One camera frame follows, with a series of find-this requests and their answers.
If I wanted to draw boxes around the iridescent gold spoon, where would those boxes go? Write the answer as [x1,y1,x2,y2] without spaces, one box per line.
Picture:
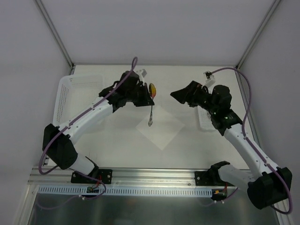
[148,83,157,127]

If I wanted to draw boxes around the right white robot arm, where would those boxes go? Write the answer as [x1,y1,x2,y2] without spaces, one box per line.
[170,81,293,209]

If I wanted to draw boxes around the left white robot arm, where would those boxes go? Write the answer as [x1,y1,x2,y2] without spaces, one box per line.
[42,69,154,183]

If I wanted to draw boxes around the white paper napkin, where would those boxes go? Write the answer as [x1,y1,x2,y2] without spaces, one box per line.
[136,106,185,150]

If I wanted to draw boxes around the small white perforated tray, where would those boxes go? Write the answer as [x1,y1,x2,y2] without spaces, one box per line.
[197,106,216,131]

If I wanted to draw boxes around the large white perforated basket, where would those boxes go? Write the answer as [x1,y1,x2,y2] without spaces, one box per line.
[52,74,104,126]

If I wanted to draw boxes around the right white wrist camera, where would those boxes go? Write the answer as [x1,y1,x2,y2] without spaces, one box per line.
[203,71,216,88]

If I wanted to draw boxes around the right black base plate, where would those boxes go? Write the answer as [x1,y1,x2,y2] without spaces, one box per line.
[194,171,233,187]

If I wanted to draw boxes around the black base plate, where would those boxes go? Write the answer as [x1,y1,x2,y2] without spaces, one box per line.
[194,171,233,187]
[70,169,113,184]

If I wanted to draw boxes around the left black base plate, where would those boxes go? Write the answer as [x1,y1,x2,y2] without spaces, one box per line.
[70,169,113,184]

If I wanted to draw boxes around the left aluminium frame post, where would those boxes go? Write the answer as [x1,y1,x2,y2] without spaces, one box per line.
[34,0,75,71]

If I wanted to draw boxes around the aluminium frame post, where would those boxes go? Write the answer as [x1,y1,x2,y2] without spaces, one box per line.
[34,0,75,71]
[235,0,282,69]

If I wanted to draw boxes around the white slotted cable duct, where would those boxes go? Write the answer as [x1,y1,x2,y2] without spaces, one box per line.
[37,186,213,198]

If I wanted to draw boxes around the right aluminium frame post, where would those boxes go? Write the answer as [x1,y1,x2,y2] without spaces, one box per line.
[235,0,282,69]

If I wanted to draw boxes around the aluminium mounting rail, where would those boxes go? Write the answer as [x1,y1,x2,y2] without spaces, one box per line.
[27,167,282,189]

